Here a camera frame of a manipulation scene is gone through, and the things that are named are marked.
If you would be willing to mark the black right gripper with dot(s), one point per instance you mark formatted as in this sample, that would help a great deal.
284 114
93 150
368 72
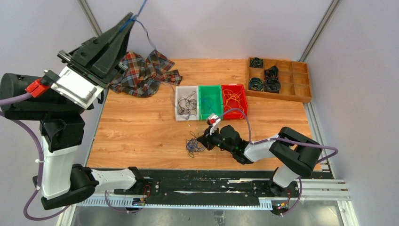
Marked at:
206 139

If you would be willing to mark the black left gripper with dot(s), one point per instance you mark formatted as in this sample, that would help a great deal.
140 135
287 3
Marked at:
99 57

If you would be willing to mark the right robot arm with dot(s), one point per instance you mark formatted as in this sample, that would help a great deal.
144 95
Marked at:
298 153

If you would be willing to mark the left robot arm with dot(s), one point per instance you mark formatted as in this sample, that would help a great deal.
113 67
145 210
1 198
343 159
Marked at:
57 101

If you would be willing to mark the green plastic bin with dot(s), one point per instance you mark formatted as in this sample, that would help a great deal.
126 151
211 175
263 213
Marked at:
210 101

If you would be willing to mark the red plastic bin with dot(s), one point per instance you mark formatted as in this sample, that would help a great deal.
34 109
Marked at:
234 96

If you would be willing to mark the plaid cloth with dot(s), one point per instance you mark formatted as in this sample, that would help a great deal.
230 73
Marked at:
144 76

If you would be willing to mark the white plastic bin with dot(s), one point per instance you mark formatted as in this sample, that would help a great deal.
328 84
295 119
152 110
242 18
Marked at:
187 103

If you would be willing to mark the wooden compartment tray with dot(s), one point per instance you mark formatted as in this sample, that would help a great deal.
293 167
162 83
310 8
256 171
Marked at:
293 76

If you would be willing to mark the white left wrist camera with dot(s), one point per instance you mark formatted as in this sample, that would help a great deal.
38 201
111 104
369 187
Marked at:
76 88

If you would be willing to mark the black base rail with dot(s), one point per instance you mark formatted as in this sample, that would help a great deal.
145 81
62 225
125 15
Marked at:
200 189

